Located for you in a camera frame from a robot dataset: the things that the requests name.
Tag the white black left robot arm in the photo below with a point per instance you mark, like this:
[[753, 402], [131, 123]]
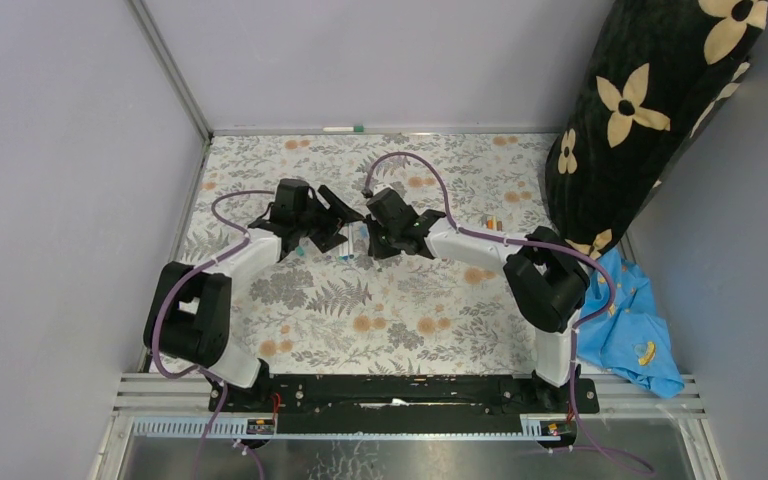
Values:
[[188, 327]]

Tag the white marker on ledge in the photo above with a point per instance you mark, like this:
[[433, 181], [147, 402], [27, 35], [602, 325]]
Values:
[[344, 129]]

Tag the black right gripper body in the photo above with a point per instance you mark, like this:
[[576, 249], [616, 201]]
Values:
[[382, 239]]

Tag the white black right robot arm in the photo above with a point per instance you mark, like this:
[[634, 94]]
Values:
[[545, 280]]

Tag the grey slotted cable duct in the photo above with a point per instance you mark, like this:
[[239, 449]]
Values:
[[482, 428]]

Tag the aluminium frame rails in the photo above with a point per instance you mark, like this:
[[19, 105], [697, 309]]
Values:
[[595, 394]]

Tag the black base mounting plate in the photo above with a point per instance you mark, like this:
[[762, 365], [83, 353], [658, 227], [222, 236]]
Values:
[[423, 414]]

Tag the black floral cushion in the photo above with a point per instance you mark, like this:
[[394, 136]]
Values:
[[657, 70]]

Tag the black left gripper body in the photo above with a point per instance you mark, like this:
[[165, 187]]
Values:
[[318, 223]]

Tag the blue patterned cloth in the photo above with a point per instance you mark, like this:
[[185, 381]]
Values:
[[630, 339]]

